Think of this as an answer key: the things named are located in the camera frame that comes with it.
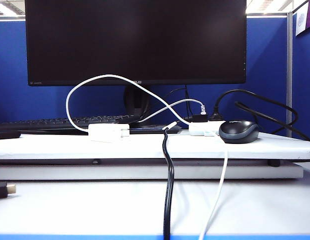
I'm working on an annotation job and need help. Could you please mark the black monitor stand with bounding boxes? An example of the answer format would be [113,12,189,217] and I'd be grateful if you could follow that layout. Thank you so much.
[123,84,183,135]

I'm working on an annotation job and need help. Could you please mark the thin white USB cable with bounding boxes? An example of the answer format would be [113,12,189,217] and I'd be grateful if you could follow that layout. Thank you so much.
[138,98,207,124]

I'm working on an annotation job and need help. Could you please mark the white paper logo sign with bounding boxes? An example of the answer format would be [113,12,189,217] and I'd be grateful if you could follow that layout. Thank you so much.
[295,2,309,37]

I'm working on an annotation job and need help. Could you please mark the thin black monitor cable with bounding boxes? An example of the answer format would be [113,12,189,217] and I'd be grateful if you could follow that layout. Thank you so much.
[154,84,193,120]

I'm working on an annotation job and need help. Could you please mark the blue fabric partition panel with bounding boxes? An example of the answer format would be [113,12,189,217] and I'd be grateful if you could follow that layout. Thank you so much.
[292,0,310,141]
[0,14,290,137]

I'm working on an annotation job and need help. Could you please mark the black HDMI plug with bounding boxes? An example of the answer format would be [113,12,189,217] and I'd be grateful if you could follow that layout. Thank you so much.
[0,181,17,200]

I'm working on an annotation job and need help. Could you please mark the black double cable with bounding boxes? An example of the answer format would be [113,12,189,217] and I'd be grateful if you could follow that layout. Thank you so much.
[161,126,176,240]

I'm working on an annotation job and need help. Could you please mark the grey metal partition post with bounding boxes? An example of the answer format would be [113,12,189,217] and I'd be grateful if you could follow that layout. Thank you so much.
[286,11,294,138]

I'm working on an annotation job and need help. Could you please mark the thick black cable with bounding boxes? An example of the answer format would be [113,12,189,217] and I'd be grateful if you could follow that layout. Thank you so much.
[235,100,310,142]

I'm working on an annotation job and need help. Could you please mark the white base board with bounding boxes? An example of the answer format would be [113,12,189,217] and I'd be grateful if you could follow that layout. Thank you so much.
[0,161,305,181]

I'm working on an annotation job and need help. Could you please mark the black computer keyboard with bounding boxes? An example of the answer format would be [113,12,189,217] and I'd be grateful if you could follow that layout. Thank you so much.
[0,114,142,134]

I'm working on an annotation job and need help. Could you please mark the white charging base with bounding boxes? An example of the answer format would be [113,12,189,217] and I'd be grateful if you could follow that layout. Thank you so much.
[88,122,132,144]

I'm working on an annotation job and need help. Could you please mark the black looped power cable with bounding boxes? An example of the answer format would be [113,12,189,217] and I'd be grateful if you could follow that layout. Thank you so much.
[212,89,299,135]

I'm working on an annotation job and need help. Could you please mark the black USB charger plug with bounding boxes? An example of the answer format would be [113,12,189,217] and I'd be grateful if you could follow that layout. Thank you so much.
[193,113,209,124]

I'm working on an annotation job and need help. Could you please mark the black ASUS monitor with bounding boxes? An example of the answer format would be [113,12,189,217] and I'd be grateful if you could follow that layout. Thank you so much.
[24,0,247,87]

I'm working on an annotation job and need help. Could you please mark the white raised board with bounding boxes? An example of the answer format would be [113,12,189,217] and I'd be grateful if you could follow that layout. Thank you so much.
[0,131,310,168]

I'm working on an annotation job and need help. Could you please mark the white Type-C charging cable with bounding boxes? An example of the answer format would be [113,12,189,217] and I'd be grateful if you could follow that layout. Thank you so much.
[65,73,229,240]

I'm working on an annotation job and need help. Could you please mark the black and grey mouse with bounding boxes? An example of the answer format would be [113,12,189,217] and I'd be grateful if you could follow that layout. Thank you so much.
[218,119,260,145]

